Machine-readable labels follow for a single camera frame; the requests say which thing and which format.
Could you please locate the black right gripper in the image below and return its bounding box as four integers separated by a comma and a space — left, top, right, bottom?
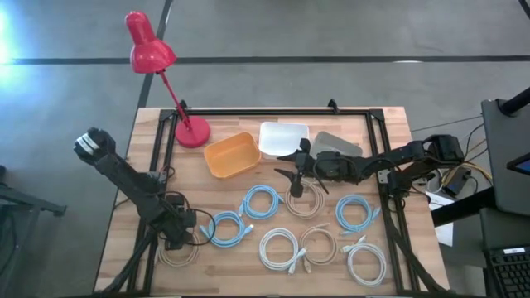
273, 137, 361, 199

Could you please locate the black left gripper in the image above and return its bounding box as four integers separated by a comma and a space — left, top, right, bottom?
159, 209, 198, 252

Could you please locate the beige USB cable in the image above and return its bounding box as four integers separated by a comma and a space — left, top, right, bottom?
156, 231, 200, 268
298, 223, 339, 274
284, 178, 327, 219

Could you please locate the blue USB cable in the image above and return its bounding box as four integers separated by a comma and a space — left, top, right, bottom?
334, 194, 382, 236
238, 185, 285, 220
199, 210, 254, 249

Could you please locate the white usb cable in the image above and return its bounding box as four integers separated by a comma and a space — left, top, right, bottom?
339, 234, 388, 289
258, 227, 308, 276

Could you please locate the white plastic bin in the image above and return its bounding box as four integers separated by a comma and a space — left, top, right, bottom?
258, 121, 311, 161

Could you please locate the gray plastic bin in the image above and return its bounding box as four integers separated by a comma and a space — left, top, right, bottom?
309, 131, 364, 161

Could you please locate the orange plastic bin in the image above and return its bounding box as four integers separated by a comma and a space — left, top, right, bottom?
203, 131, 263, 180

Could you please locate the black power box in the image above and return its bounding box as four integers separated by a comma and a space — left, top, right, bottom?
441, 166, 473, 199

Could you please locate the white paper sheet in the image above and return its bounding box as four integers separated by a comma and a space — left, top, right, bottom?
426, 190, 455, 248

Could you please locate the black metal stand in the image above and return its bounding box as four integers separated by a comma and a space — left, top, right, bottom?
0, 164, 68, 298

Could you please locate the black desk beam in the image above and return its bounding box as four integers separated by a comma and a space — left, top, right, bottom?
430, 186, 498, 228

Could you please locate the red desk lamp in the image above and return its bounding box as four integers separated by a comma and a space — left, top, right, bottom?
124, 10, 212, 149

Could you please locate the dark gray side desk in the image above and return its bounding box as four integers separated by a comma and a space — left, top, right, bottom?
480, 98, 530, 217

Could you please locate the tablet with blue screen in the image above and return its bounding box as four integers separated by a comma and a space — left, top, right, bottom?
506, 151, 530, 177

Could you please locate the black pole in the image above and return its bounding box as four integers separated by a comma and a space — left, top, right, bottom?
498, 85, 530, 118

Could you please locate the black keyboard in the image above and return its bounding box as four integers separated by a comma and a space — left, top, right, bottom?
484, 244, 530, 298

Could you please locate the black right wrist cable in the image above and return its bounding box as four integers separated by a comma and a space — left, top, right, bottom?
311, 156, 331, 195

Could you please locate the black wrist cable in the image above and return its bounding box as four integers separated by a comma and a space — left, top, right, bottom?
311, 156, 331, 195
190, 207, 217, 247

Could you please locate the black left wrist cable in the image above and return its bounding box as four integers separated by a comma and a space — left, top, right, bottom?
190, 207, 217, 247

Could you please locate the black aluminium table frame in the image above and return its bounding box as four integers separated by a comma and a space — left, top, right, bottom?
99, 108, 446, 296

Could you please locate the yellow wire bundle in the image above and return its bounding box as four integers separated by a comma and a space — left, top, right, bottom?
438, 159, 494, 185

